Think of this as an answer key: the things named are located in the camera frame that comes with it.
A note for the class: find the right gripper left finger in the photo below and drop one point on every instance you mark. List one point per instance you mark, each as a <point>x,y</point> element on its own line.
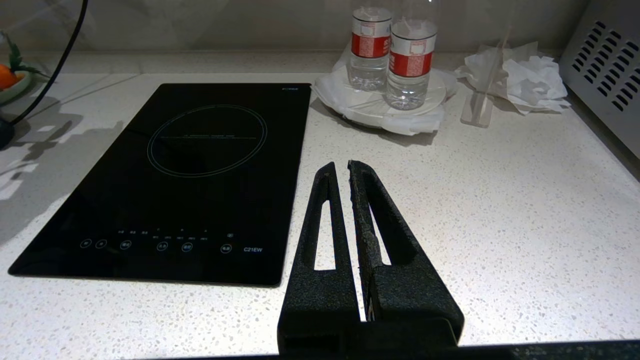
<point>320,295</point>

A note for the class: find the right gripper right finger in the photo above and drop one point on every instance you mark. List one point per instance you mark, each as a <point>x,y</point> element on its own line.
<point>410,295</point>

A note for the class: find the black induction cooktop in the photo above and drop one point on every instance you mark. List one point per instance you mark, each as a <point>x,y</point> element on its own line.
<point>180,182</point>

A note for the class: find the white round plate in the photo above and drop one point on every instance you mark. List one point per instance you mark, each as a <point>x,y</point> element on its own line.
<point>367,102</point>

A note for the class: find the clear plastic wrapper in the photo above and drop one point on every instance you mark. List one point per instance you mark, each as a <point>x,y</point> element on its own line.
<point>478,102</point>

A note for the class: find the clear water bottle red label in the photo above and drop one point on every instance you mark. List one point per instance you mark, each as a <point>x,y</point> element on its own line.
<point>411,62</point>
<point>370,47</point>

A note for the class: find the crumpled white tissue paper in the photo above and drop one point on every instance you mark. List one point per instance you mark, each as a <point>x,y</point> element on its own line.
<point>527,77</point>

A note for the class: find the silver vented appliance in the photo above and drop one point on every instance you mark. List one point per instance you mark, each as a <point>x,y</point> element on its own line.
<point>607,70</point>

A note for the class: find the orange fruit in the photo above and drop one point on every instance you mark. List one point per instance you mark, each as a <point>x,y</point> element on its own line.
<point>7,76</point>

